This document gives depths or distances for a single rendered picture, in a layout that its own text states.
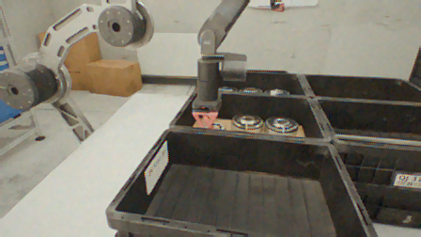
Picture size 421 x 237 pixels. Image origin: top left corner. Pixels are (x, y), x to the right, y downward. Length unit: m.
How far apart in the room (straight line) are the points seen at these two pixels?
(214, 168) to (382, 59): 3.86
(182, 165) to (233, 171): 0.13
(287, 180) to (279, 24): 3.30
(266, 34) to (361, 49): 1.30
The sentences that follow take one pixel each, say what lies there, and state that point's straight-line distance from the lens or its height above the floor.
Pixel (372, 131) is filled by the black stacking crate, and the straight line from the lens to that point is 1.01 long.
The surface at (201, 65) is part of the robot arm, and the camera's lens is 0.65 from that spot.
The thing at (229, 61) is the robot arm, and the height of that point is 1.09.
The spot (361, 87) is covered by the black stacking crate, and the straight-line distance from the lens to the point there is 1.27.
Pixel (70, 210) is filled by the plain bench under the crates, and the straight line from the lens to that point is 0.84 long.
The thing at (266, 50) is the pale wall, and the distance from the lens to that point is 3.88.
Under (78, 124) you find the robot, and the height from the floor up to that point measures 0.65.
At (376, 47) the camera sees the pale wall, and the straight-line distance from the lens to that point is 4.28.
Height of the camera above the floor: 1.23
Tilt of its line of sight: 25 degrees down
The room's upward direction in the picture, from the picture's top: straight up
